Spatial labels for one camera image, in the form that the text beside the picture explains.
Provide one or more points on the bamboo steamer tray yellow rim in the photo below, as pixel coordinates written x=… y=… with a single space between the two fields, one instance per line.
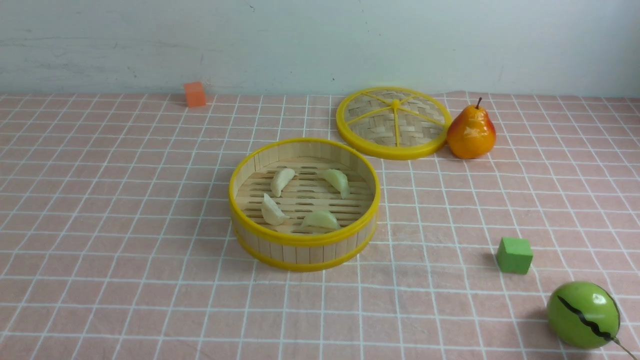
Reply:
x=289 y=246

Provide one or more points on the orange toy pear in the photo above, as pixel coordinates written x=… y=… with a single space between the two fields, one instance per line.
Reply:
x=472 y=134

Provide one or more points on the green toy watermelon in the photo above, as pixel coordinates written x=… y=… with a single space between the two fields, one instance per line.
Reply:
x=584 y=315

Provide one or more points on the pale green dumpling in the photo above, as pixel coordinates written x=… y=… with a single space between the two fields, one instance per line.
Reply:
x=321 y=219
x=337 y=179

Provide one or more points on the orange foam cube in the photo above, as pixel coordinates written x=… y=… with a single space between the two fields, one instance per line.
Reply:
x=195 y=94

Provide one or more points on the pink checkered tablecloth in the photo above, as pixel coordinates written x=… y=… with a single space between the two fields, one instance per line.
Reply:
x=116 y=238

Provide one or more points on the white dumpling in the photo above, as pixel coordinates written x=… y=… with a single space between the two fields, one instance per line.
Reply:
x=271 y=212
x=280 y=180

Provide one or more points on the green foam cube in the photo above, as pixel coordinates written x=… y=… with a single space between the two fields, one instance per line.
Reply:
x=514 y=255

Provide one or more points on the bamboo steamer lid yellow rim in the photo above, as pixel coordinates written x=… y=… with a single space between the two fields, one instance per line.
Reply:
x=393 y=123

